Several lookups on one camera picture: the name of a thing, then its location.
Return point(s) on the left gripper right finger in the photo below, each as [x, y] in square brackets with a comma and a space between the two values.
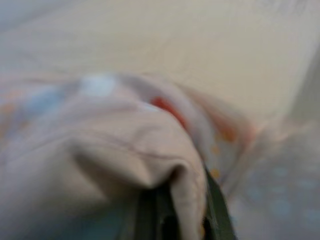
[215, 210]

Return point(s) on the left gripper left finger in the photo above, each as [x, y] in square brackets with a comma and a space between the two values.
[152, 215]

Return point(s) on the pink patterned pillow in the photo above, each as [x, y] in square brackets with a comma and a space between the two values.
[100, 140]

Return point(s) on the bed with cream sheet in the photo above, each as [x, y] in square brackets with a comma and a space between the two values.
[175, 37]

